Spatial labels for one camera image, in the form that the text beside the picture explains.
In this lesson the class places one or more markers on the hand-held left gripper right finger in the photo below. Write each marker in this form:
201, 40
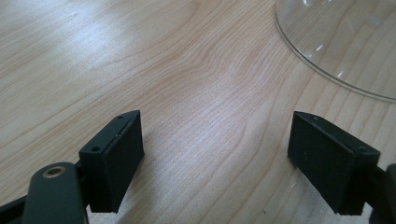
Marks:
327, 161

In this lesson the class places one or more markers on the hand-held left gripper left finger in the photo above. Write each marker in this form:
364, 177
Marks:
109, 165

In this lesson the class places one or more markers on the clear plastic bin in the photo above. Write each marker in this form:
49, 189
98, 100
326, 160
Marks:
342, 37

